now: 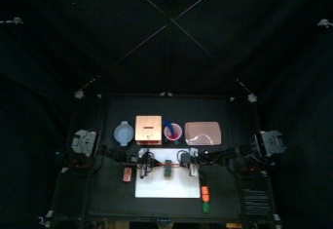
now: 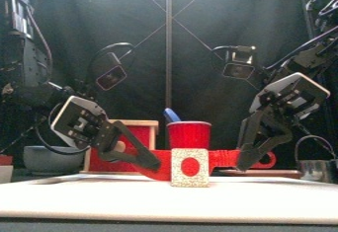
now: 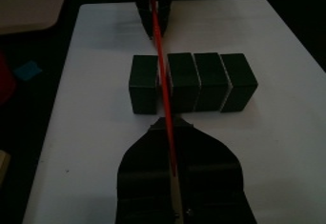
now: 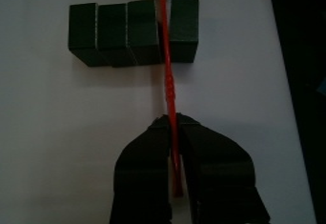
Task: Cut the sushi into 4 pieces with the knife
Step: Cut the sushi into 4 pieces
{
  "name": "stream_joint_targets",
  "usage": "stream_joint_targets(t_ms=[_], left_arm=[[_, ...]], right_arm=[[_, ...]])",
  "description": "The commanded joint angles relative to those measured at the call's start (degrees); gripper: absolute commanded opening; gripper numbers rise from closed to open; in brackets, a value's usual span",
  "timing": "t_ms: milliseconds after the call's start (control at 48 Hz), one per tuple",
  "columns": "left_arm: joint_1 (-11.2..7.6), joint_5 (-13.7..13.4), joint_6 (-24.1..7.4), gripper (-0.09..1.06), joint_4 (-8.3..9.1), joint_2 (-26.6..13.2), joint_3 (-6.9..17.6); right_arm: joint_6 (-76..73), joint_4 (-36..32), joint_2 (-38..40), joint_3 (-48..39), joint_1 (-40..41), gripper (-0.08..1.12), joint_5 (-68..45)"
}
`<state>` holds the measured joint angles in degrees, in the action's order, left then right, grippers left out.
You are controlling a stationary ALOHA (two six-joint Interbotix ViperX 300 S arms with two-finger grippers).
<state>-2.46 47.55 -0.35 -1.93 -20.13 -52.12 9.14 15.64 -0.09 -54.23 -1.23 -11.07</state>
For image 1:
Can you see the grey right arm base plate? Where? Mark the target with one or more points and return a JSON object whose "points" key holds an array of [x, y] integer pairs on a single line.
{"points": [[272, 142]]}

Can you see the silver frame clamp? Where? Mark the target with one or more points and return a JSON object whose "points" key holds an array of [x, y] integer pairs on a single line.
{"points": [[252, 97], [80, 94], [166, 94], [17, 21], [324, 22]]}

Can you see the white text label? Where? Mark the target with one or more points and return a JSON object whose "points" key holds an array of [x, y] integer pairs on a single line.
{"points": [[256, 200]]}

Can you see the orange red toy block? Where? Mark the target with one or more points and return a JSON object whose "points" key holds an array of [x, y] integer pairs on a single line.
{"points": [[128, 174]]}

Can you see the light blue bowl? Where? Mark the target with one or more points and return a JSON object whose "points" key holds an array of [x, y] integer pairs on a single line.
{"points": [[124, 134]]}

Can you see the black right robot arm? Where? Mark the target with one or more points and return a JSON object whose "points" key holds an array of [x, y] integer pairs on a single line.
{"points": [[225, 155]]}

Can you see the dark green sushi roll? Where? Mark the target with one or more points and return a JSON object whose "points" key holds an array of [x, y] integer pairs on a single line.
{"points": [[168, 169]]}

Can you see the grey left arm base plate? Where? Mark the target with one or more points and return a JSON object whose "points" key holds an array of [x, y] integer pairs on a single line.
{"points": [[85, 141]]}

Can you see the wooden box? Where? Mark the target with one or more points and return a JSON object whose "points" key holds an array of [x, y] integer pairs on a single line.
{"points": [[149, 129]]}

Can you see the grey toy knife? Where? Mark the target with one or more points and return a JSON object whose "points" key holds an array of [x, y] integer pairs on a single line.
{"points": [[195, 171]]}

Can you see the orange toy carrot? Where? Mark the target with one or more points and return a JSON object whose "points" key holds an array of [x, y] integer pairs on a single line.
{"points": [[205, 198]]}

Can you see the blue utensil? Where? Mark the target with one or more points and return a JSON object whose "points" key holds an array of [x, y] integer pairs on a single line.
{"points": [[168, 126]]}

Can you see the pink square plate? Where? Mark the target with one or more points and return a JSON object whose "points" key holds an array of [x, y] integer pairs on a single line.
{"points": [[203, 133]]}

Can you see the white cutting board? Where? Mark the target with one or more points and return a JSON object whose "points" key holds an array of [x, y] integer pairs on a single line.
{"points": [[169, 187]]}

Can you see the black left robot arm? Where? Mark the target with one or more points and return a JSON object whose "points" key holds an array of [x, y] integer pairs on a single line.
{"points": [[114, 154]]}

